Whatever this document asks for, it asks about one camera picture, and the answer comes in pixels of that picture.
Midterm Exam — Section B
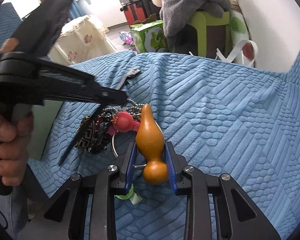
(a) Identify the silver bead chain necklace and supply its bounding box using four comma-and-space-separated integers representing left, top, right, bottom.
96, 98, 144, 123

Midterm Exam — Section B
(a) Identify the orange gourd ornament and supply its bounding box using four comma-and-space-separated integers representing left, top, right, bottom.
135, 104, 168, 185

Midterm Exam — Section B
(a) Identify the patterned black beige bangle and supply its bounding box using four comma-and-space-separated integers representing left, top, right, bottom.
75, 118, 100, 154

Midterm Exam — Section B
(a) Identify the pale green jewelry box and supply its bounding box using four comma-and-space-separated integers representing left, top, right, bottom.
27, 100, 63, 160

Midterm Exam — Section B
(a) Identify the person's left hand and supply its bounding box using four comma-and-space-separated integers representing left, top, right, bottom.
0, 113, 34, 186

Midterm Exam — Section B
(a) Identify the blue upholstered headboard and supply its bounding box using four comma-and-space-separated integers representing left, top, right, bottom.
0, 3, 22, 48

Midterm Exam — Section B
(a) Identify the cream floral covered table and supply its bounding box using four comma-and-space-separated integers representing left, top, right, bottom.
48, 15, 116, 66

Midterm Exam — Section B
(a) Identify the colourful crumpled wrapper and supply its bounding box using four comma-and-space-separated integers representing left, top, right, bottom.
119, 31, 136, 50

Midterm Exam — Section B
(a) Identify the blue textured bed blanket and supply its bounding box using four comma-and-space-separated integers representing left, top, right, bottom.
28, 51, 300, 239

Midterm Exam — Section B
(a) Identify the green cardboard box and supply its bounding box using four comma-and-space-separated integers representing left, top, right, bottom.
130, 14, 168, 54

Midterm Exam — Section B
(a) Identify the red suitcase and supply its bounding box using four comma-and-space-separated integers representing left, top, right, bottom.
120, 1, 147, 25

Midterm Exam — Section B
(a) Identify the grey fleece blanket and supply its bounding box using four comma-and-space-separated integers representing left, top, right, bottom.
160, 0, 231, 38

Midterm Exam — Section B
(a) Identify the green plastic stool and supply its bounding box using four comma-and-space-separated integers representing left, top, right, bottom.
174, 11, 232, 59

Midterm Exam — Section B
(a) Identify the white tote bag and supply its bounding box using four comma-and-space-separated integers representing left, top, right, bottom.
188, 39, 259, 68

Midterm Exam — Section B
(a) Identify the fruit print rolled mat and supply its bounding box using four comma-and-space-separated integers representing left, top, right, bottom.
229, 0, 254, 66

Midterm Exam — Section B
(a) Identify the silver bangle bracelet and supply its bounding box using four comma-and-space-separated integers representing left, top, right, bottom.
111, 130, 148, 169

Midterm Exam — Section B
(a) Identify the black beaded bracelet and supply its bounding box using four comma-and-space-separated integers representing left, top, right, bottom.
86, 107, 116, 155

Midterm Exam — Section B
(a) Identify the green toy ring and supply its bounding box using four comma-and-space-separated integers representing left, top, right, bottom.
114, 183, 143, 205

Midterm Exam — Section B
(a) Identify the black camera mount box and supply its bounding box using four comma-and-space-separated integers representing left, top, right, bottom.
0, 0, 72, 57

